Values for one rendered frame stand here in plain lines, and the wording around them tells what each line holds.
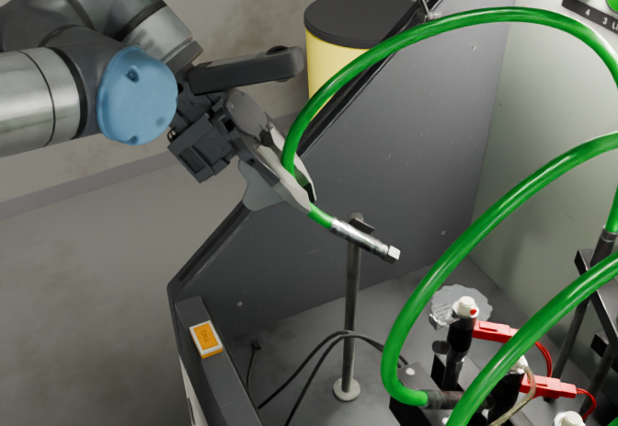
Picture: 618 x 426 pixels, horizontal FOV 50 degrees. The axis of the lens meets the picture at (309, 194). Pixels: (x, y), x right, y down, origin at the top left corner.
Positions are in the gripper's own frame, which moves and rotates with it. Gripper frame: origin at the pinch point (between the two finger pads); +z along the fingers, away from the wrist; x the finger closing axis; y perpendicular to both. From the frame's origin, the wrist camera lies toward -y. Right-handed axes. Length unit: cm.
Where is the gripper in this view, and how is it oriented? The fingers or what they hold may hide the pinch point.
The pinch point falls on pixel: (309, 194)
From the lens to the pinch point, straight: 72.0
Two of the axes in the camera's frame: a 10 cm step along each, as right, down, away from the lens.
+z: 6.4, 7.4, 2.0
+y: -7.4, 5.4, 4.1
